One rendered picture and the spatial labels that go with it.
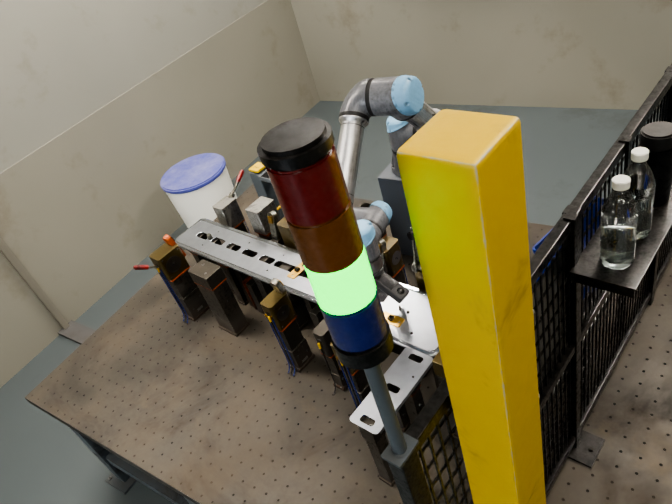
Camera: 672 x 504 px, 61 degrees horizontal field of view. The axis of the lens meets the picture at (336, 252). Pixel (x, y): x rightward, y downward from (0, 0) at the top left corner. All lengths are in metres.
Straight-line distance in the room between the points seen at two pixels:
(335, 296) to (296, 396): 1.54
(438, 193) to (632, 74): 4.14
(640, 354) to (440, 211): 1.53
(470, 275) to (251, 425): 1.54
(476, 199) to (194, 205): 3.50
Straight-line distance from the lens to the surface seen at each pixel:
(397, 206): 2.36
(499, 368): 0.79
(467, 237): 0.64
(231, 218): 2.60
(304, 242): 0.57
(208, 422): 2.21
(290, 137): 0.53
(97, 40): 4.32
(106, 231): 4.37
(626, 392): 2.00
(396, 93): 1.77
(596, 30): 4.63
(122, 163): 4.39
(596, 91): 4.82
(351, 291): 0.60
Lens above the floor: 2.30
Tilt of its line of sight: 37 degrees down
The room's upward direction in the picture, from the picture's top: 19 degrees counter-clockwise
